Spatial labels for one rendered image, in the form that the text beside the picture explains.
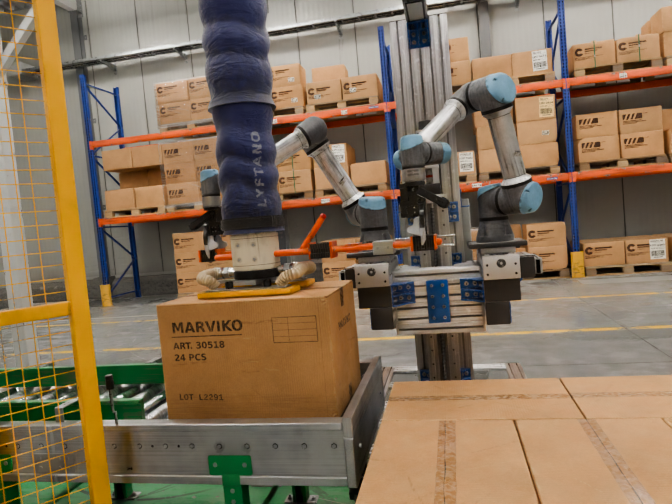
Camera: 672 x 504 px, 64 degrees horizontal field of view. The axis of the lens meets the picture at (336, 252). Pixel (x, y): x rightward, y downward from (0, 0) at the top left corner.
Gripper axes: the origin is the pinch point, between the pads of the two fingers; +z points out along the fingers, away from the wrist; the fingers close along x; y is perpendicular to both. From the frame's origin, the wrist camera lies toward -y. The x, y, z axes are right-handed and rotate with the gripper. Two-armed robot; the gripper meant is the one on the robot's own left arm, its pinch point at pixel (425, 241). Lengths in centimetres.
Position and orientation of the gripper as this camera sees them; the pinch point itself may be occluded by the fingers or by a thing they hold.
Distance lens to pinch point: 183.6
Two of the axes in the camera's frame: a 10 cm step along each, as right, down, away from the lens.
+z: 0.8, 10.0, 0.5
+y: -9.7, 0.7, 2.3
